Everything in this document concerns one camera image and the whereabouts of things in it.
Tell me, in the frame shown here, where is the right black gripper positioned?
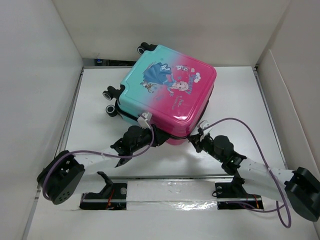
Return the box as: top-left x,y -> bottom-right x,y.
186,133 -> 224,163

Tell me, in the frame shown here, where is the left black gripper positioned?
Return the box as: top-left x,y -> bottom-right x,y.
130,123 -> 168,153

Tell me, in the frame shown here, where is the pink and teal kids suitcase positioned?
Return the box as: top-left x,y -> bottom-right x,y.
102,42 -> 217,146

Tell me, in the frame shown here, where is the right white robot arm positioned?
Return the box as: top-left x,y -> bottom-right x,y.
188,134 -> 320,222

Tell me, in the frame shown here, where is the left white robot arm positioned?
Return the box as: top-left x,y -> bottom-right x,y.
36,124 -> 170,205

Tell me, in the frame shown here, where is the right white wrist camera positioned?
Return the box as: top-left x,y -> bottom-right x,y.
197,120 -> 212,136

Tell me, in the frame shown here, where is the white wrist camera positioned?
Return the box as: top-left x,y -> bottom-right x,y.
137,112 -> 153,129
197,120 -> 212,136

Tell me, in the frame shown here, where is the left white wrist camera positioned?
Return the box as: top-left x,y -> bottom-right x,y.
137,112 -> 153,129

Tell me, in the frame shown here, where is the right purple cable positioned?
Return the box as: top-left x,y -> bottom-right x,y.
204,117 -> 293,229

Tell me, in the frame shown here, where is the purple cable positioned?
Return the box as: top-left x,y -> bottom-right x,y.
41,123 -> 155,202
204,117 -> 293,229

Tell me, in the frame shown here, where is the aluminium front rail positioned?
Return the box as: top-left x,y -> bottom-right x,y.
110,175 -> 233,181

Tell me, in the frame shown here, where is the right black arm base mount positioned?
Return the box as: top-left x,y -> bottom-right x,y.
211,176 -> 264,211

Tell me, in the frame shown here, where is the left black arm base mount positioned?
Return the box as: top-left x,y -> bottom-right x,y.
79,171 -> 128,211

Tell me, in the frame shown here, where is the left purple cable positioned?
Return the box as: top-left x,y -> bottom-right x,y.
41,123 -> 155,202

